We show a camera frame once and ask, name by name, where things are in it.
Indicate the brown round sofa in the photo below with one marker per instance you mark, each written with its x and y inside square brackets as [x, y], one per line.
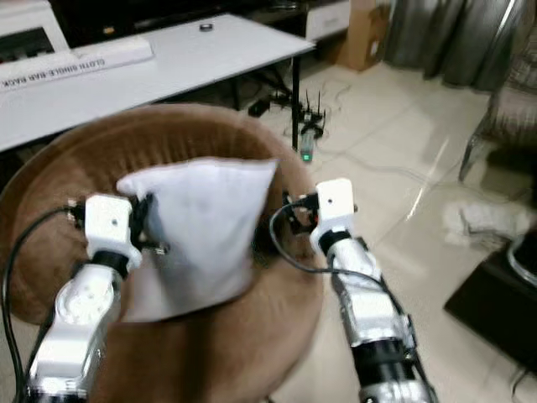
[218, 353]

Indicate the grey curtain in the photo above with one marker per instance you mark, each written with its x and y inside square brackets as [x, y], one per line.
[445, 38]

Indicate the white crumpled cloth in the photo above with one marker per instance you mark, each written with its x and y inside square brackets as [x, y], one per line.
[478, 220]

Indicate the silver metal tube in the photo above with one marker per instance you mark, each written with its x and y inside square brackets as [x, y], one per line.
[518, 260]

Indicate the black box platform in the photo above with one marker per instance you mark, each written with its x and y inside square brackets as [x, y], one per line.
[491, 311]

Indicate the plain white box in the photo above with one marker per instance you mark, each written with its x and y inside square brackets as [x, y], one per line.
[327, 18]

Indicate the light grey pillow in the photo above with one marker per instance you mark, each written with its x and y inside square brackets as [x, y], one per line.
[201, 227]

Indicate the small black round object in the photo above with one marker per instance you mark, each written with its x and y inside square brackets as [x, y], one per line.
[205, 27]

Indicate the grey fabric chair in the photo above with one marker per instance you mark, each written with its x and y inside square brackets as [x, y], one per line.
[512, 109]

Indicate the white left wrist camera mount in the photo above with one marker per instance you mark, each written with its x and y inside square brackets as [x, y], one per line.
[109, 225]

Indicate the white table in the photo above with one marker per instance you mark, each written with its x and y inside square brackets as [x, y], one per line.
[176, 71]

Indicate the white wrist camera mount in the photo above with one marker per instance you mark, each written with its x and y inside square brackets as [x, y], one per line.
[336, 201]
[109, 225]

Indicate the black router with antennas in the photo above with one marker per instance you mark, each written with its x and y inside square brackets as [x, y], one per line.
[312, 128]

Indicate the brown cardboard box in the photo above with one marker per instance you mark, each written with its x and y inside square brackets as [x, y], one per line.
[365, 38]

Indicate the long white printed box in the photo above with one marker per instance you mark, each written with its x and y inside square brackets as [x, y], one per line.
[84, 63]

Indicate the white box with dark window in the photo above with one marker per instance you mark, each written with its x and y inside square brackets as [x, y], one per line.
[25, 17]

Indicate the black power strip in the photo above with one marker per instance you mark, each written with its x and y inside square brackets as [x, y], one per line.
[258, 107]

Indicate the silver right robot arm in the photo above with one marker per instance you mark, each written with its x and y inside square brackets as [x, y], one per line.
[373, 315]

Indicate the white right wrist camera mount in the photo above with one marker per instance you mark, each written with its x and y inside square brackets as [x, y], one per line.
[336, 201]

